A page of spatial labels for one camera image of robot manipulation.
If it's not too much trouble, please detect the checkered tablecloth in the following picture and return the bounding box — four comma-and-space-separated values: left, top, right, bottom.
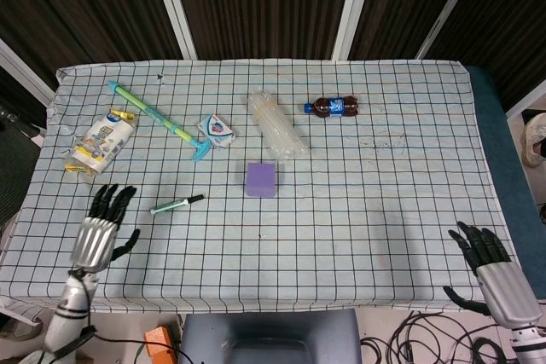
0, 58, 520, 314

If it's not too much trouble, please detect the green and blue toy scraper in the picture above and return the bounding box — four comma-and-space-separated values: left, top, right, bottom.
107, 80, 212, 164

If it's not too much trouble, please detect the teal table pad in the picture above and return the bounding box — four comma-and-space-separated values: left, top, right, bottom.
463, 66, 546, 297

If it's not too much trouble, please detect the purple foam cube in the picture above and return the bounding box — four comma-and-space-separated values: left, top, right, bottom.
244, 162, 277, 199

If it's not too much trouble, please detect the white and blue soap packet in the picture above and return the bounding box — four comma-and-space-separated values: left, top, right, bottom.
197, 113, 237, 152

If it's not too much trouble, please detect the black cable bundle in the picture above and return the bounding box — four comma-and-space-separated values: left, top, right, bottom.
360, 311, 520, 364

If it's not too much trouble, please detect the white snack package with yellow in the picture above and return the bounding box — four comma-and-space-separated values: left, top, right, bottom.
63, 107, 137, 176

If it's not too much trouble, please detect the grey robot torso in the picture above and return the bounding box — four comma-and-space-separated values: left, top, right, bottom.
177, 308, 363, 364

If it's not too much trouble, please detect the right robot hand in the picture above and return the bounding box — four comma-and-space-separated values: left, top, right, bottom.
442, 221, 546, 329

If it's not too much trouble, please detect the green pen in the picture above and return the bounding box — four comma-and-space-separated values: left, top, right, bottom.
149, 194, 206, 215

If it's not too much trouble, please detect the orange box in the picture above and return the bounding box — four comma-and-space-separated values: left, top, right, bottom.
142, 326, 177, 359

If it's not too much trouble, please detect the small cola bottle blue label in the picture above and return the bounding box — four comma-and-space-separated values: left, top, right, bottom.
303, 95, 359, 119

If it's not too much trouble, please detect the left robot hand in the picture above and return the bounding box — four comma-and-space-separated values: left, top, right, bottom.
69, 183, 142, 274

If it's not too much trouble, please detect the white partition frame post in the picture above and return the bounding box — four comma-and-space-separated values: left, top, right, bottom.
147, 0, 198, 61
505, 80, 546, 120
331, 0, 378, 61
0, 38, 56, 108
415, 0, 487, 60

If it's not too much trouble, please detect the black mesh chair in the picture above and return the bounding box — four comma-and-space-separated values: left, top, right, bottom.
0, 110, 46, 227

